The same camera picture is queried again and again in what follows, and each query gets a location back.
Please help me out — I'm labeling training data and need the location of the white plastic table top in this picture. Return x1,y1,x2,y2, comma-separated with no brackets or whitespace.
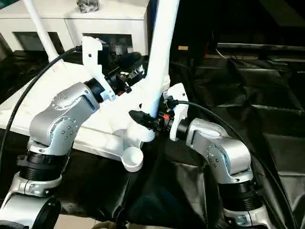
0,59,173,173

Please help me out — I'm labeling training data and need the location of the small grey bundle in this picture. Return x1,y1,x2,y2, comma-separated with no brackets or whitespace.
77,0,100,13

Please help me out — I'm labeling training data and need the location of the white glass-door cabinet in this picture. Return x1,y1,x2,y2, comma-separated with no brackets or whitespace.
0,0,151,54

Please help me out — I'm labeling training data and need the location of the black work mat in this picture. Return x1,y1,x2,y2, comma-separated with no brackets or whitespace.
0,48,305,229

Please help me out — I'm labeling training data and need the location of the black side table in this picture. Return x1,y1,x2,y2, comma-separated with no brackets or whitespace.
215,42,305,57

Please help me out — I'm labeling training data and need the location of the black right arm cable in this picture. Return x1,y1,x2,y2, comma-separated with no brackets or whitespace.
171,99,297,229

